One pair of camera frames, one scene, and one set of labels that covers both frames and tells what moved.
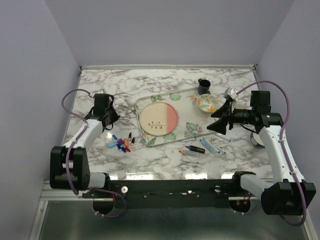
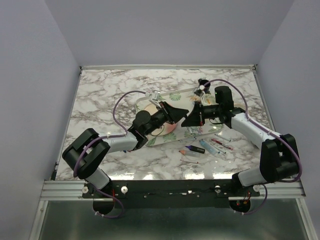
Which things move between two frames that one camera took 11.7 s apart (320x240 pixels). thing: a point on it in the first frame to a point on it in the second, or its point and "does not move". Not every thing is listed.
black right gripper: x=226 y=114 to x=194 y=119
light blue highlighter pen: x=209 y=146 does not move
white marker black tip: x=222 y=138 does not move
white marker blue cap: x=205 y=142 does not move
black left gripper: x=116 y=116 to x=172 y=114
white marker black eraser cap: x=217 y=147 does not move
